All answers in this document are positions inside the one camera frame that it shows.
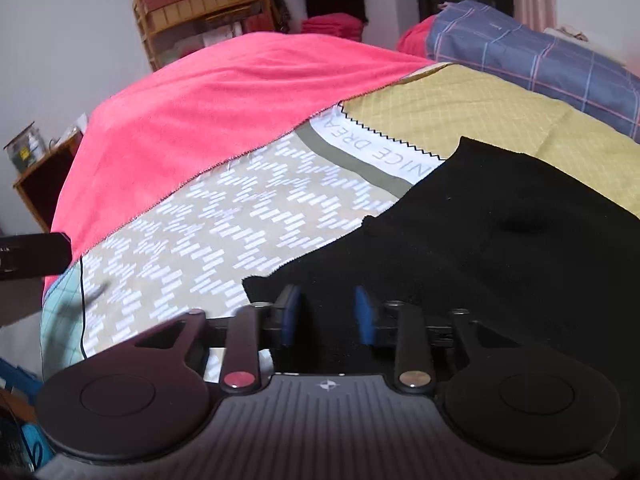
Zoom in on pink fleece blanket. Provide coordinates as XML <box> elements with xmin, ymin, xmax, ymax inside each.
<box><xmin>43</xmin><ymin>30</ymin><xmax>442</xmax><ymax>294</ymax></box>

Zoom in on red pillow behind duvet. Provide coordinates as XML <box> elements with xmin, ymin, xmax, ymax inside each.
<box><xmin>396</xmin><ymin>14</ymin><xmax>437</xmax><ymax>58</ymax></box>

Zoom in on thin black cable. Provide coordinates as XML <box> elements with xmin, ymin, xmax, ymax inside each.
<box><xmin>78</xmin><ymin>254</ymin><xmax>89</xmax><ymax>360</ymax></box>

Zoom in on wooden plant shelf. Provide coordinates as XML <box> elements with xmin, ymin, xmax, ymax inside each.
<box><xmin>132</xmin><ymin>0</ymin><xmax>277</xmax><ymax>72</ymax></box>

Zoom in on black knit pants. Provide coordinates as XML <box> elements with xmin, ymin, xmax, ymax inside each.
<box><xmin>243</xmin><ymin>139</ymin><xmax>639</xmax><ymax>466</ymax></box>

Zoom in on blue plaid folded duvet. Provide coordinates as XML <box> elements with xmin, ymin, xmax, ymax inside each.
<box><xmin>425</xmin><ymin>0</ymin><xmax>639</xmax><ymax>141</ymax></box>

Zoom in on red clothes pile background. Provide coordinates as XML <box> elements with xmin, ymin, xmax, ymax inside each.
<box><xmin>300</xmin><ymin>13</ymin><xmax>364</xmax><ymax>42</ymax></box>

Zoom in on glass jar on table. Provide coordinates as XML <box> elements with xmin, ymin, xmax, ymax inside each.
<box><xmin>3</xmin><ymin>122</ymin><xmax>47</xmax><ymax>174</ymax></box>

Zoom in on yellow quilted blanket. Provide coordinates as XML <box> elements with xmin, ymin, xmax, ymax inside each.
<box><xmin>342</xmin><ymin>63</ymin><xmax>640</xmax><ymax>214</ymax></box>

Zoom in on patterned white bed sheet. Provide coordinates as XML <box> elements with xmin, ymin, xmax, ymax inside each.
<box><xmin>40</xmin><ymin>107</ymin><xmax>440</xmax><ymax>376</ymax></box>

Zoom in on dark wooden side table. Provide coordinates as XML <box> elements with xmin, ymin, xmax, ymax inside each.
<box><xmin>13</xmin><ymin>131</ymin><xmax>82</xmax><ymax>232</ymax></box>

